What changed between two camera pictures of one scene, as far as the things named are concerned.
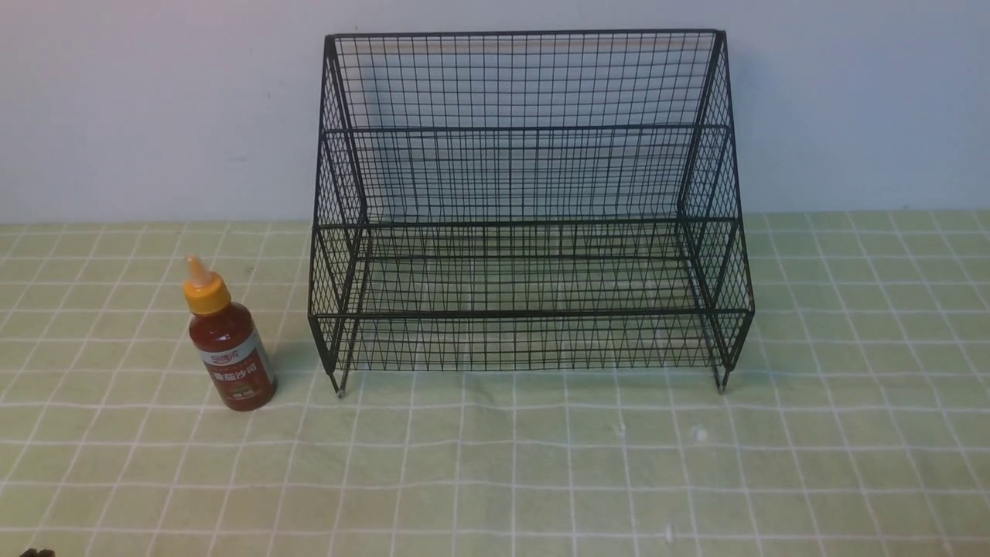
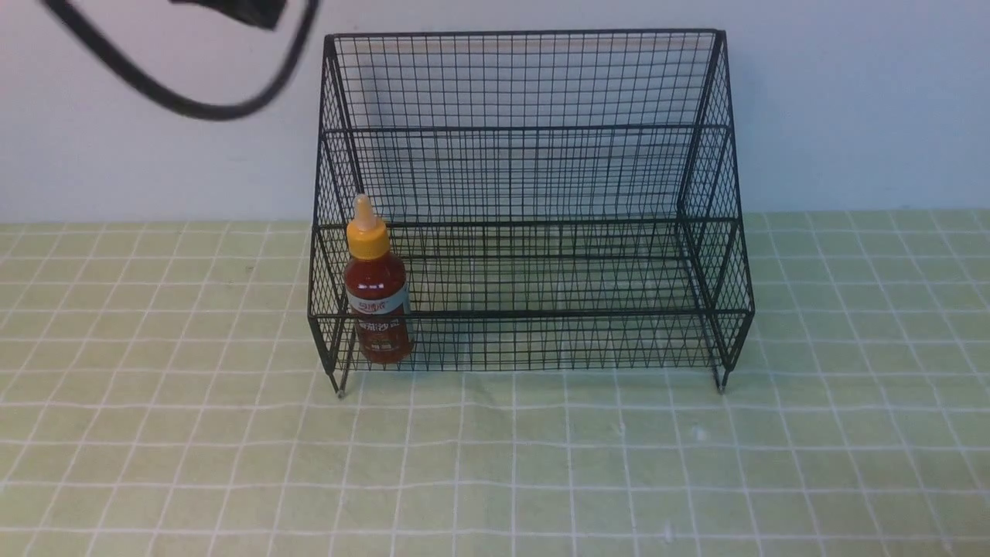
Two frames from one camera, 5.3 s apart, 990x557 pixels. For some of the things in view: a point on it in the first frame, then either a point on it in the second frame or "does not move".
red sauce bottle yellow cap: (224, 333) → (377, 289)
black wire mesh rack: (568, 200) does not move
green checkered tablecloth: (856, 422) does not move
